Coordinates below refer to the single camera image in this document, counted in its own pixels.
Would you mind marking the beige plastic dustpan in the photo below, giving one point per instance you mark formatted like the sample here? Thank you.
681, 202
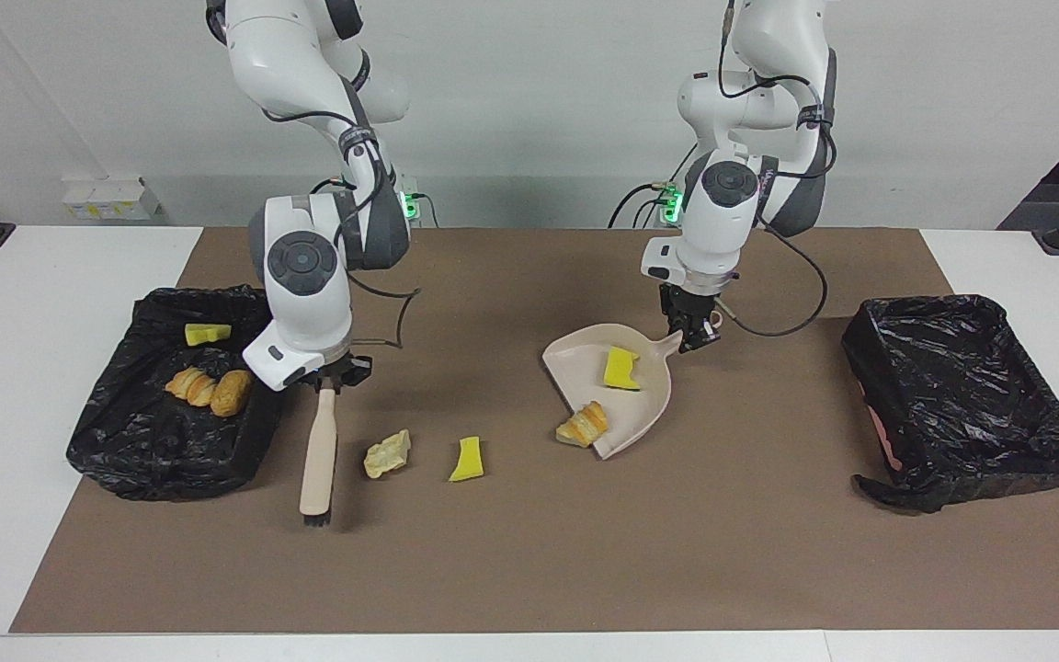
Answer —
580, 372

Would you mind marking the brown bread roll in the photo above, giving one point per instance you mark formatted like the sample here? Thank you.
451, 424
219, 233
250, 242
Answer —
230, 393

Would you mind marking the striped croissant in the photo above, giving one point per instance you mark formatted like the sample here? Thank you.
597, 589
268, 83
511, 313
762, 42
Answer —
191, 384

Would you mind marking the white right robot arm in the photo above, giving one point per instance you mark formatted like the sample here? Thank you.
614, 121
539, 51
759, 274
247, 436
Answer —
304, 303

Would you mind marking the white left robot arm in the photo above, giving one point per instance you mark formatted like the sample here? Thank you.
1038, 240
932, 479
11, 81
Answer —
718, 230

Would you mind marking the yellow notched sponge piece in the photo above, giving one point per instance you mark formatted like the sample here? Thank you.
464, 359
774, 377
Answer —
621, 368

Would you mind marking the yellow sponge chunk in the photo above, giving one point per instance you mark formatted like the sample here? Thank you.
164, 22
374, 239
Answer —
208, 334

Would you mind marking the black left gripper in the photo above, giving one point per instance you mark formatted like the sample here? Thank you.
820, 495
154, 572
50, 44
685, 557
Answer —
690, 305

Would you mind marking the brown table mat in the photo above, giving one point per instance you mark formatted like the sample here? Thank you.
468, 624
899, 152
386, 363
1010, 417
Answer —
529, 570

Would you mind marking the black bag lined pink bin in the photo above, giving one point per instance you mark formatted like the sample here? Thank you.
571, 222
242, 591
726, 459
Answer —
952, 386

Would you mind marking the beige hand brush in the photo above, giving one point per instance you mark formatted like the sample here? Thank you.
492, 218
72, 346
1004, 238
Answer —
318, 450

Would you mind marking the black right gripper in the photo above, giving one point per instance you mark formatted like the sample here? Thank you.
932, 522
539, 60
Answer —
341, 372

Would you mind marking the white wall socket box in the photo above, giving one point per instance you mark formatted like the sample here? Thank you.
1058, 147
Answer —
111, 200

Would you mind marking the yellow curved sponge strip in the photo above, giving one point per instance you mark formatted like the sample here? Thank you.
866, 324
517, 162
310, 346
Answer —
467, 464

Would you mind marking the pale bread chunk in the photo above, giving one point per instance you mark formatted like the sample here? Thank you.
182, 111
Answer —
583, 426
385, 456

